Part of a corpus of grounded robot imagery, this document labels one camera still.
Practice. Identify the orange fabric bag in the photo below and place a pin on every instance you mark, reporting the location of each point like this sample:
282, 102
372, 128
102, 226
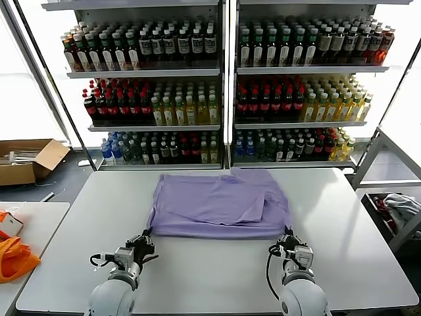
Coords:
16, 260

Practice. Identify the dark slanted metal post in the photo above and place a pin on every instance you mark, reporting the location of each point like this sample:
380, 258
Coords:
48, 70
399, 85

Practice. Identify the yellow juice bottle green label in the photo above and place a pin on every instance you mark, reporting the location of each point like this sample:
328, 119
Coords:
191, 114
158, 115
213, 113
365, 108
202, 113
321, 111
180, 114
310, 112
332, 111
344, 110
168, 115
355, 110

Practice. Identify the open cardboard box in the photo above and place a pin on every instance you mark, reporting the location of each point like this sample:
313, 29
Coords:
19, 174

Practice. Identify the dark drink bottle white cap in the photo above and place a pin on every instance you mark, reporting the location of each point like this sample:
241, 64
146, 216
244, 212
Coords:
145, 154
164, 153
155, 154
174, 152
309, 147
290, 150
280, 151
300, 148

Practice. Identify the blue water bottle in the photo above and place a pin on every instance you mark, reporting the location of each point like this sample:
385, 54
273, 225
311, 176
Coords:
250, 150
117, 154
107, 154
240, 150

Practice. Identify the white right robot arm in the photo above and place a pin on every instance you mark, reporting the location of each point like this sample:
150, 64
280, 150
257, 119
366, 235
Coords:
302, 296

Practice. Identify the dark bottle grey square label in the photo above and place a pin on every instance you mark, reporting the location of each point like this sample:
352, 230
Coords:
169, 46
157, 47
210, 45
196, 45
375, 44
145, 47
351, 43
338, 44
183, 46
325, 44
362, 43

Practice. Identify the green drink bottle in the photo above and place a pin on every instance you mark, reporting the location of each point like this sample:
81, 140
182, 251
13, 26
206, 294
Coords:
260, 150
127, 154
270, 149

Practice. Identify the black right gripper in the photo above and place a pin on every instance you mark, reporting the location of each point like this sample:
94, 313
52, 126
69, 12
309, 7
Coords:
286, 251

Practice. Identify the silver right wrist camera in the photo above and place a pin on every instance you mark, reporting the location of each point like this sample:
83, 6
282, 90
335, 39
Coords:
304, 256

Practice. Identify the short white floor strip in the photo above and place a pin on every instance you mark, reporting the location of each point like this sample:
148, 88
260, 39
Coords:
49, 196

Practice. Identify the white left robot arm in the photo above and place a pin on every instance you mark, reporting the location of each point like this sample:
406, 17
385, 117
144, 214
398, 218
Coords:
112, 296

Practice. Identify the dark bottle green white label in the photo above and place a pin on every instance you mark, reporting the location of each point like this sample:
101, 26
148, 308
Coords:
285, 51
120, 58
107, 58
244, 52
258, 52
311, 51
133, 57
271, 52
298, 51
81, 59
94, 59

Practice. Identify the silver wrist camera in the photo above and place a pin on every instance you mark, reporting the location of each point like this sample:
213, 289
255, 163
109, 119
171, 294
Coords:
124, 255
304, 256

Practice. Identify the white packing strips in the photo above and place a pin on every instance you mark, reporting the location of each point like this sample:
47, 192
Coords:
23, 154

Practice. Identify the grey white cloth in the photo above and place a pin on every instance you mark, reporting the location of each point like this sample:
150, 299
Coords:
401, 207

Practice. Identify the red drink bottle grey label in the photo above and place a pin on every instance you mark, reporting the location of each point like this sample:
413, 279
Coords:
387, 44

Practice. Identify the yellow drink bottle white cap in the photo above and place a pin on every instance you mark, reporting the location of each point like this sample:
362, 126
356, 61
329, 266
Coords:
348, 148
205, 153
214, 152
337, 150

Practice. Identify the red cloth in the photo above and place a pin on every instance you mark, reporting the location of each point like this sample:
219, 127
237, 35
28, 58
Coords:
381, 205

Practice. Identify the grey shelf unit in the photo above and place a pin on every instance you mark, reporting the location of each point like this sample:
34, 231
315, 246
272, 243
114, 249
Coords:
312, 70
144, 74

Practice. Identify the grey metal frame table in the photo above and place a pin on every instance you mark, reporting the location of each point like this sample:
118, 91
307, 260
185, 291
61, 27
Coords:
367, 158

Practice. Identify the purple t-shirt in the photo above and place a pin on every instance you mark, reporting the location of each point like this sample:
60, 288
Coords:
204, 204

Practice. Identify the dark storage bin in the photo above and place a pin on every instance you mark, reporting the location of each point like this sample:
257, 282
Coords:
373, 214

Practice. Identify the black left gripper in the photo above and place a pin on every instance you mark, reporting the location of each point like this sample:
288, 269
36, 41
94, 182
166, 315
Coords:
141, 253

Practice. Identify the cola bottle red cap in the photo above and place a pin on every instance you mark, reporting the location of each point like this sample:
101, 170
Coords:
146, 109
124, 109
298, 104
287, 104
242, 105
265, 105
101, 110
89, 110
135, 109
276, 104
253, 105
112, 110

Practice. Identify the grey metal cart leg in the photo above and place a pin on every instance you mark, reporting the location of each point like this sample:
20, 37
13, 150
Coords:
406, 232

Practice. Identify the small white orange box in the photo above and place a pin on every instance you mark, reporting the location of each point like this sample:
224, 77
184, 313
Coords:
13, 227

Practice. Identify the small cola bottle red label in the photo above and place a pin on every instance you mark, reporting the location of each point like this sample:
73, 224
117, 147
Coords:
319, 148
196, 152
185, 152
328, 147

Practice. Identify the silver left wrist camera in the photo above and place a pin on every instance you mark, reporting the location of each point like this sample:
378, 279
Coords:
124, 255

